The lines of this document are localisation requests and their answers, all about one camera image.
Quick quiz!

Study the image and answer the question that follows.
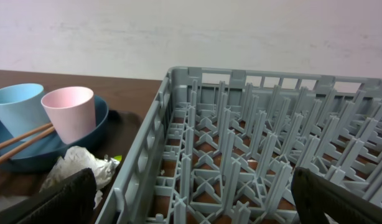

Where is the wooden chopstick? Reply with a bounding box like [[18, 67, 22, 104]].
[[0, 126, 56, 170], [0, 123, 55, 150]]

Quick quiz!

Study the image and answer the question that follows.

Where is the snack wrapper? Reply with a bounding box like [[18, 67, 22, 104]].
[[40, 146, 122, 208]]

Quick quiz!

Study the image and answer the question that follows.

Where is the light blue cup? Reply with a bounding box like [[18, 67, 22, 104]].
[[0, 83, 50, 137]]

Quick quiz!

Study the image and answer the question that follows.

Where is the grey dishwasher rack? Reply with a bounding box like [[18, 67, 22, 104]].
[[96, 67, 382, 223]]

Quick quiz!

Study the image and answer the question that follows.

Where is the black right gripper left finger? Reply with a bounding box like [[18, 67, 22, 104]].
[[0, 168, 96, 224]]

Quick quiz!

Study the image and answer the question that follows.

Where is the left wooden chopstick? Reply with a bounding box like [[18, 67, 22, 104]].
[[0, 123, 55, 150]]

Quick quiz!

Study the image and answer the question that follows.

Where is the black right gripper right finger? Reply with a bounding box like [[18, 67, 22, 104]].
[[291, 167, 382, 224]]

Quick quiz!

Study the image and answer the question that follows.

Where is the pink cup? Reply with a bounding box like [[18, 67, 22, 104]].
[[41, 86, 96, 144]]

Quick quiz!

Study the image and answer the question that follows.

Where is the dark blue plate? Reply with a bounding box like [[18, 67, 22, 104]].
[[0, 96, 109, 173]]

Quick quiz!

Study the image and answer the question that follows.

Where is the right wooden chopstick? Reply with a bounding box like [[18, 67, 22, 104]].
[[0, 126, 56, 170]]

